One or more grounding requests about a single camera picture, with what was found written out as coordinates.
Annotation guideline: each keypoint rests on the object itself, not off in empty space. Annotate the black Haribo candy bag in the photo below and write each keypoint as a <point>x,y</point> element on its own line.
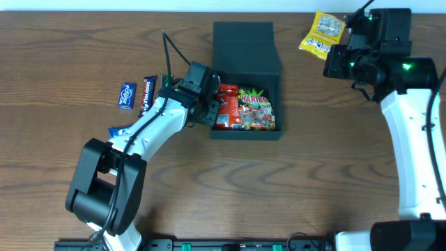
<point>255,109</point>

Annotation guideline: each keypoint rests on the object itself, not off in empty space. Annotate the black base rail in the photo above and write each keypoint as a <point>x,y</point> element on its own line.
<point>295,244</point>

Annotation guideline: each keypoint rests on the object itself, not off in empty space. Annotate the blue Eclipse gum pack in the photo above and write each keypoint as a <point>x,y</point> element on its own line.
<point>126,96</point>

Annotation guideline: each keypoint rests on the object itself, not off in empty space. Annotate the purple Dairy Milk bar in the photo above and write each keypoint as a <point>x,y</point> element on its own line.
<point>148,93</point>

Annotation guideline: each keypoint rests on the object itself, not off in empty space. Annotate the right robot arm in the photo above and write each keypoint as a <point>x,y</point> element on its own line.
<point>406,88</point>

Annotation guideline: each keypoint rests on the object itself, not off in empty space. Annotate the yellow candy bag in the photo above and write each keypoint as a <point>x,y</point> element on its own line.
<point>325,32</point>

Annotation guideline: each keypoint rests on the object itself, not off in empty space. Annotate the red snack bag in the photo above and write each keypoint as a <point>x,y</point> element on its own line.
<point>228,117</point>

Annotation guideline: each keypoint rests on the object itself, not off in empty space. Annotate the blue Oreo cookie pack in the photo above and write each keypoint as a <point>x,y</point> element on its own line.
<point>114,132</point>

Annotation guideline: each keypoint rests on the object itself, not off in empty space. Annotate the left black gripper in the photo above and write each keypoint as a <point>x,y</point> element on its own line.
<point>211,118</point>

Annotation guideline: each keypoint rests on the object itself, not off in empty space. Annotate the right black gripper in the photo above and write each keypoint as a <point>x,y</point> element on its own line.
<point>334,61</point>

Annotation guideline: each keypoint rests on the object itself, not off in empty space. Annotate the green chocolate bar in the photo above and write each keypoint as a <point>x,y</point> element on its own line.
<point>166,81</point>

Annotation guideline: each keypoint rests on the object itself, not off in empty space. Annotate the dark green box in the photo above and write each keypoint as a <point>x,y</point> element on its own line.
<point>244,53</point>

